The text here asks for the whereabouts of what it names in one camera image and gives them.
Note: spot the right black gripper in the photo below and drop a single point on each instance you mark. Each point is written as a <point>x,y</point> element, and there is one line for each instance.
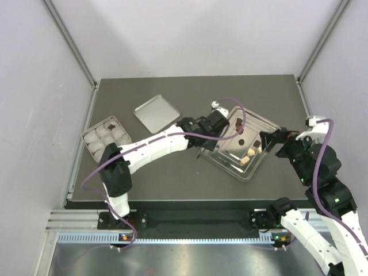
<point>268,139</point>

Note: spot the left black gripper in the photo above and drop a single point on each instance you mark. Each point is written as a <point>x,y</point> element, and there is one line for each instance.
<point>209,145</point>

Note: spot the white chocolate piece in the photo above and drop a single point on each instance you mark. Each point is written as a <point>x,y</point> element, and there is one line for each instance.
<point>251,152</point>

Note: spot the white chocolate block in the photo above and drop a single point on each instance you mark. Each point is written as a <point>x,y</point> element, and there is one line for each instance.
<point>244,160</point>

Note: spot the metal tongs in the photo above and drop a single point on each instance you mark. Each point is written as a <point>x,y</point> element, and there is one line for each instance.
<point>199,152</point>

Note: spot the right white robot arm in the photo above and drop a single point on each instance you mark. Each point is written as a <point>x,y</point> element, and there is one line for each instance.
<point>316,165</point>

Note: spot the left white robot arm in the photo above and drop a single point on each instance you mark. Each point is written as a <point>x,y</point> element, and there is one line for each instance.
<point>116,176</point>

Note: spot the dark heart chocolate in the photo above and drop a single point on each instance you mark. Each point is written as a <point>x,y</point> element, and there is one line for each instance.
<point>239,121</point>

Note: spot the brown cube chocolate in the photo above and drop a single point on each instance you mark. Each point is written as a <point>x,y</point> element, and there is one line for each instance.
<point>239,130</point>

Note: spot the large steel tray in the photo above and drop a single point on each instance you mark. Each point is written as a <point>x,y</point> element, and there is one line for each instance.
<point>228,153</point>

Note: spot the silver tin lid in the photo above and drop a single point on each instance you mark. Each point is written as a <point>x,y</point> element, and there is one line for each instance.
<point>156,114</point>

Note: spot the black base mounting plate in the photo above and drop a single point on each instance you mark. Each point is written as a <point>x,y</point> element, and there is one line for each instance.
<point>142,219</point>

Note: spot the pink tin box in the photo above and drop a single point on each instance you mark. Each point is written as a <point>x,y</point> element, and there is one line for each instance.
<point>97,137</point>

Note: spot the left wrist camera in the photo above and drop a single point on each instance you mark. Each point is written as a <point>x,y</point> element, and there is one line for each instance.
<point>215,106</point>

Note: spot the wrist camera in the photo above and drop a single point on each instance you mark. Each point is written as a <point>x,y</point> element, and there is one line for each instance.
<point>215,106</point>
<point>315,128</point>

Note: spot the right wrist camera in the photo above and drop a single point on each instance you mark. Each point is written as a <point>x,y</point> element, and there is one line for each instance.
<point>315,128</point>

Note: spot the left aluminium frame post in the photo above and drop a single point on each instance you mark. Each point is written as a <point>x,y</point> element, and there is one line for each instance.
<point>58,21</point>

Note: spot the aluminium frame post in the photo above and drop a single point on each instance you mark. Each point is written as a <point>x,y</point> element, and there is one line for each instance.
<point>58,21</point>
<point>323,39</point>

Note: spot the right aluminium frame post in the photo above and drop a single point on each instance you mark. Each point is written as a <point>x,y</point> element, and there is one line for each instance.
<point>323,39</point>

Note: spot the aluminium cable duct rail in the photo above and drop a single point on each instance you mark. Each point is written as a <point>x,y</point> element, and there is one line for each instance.
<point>126,238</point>

